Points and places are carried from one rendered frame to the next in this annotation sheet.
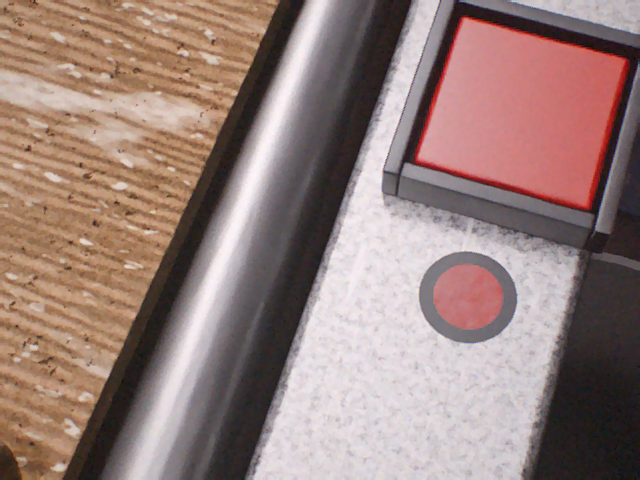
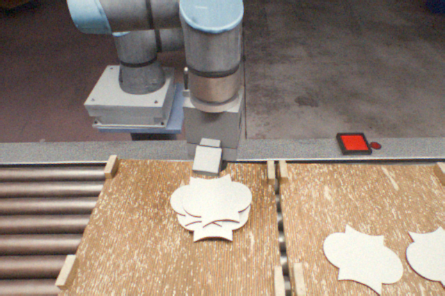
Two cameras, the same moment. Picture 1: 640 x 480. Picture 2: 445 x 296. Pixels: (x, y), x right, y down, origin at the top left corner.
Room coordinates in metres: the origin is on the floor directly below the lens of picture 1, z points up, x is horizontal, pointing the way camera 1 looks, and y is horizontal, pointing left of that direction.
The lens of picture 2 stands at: (0.77, 0.38, 1.51)
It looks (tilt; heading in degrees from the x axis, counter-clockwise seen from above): 45 degrees down; 249
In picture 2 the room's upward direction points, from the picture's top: straight up
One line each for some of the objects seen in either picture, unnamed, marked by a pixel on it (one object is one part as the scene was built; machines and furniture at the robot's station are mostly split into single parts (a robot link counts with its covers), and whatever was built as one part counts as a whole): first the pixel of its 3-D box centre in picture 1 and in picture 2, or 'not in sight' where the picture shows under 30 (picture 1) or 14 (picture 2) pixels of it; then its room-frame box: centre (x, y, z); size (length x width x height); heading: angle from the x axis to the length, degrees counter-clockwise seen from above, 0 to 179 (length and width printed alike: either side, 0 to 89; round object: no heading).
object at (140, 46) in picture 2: not in sight; (135, 32); (0.69, -0.54, 1.12); 0.13 x 0.12 x 0.14; 172
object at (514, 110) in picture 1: (520, 118); (353, 144); (0.21, -0.07, 0.92); 0.06 x 0.06 x 0.01; 70
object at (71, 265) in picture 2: not in sight; (68, 272); (0.95, 0.05, 0.95); 0.06 x 0.02 x 0.03; 66
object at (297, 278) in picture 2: not in sight; (298, 281); (0.56, 0.22, 0.95); 0.06 x 0.02 x 0.03; 68
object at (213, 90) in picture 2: not in sight; (211, 78); (0.64, 0.01, 1.27); 0.08 x 0.08 x 0.05
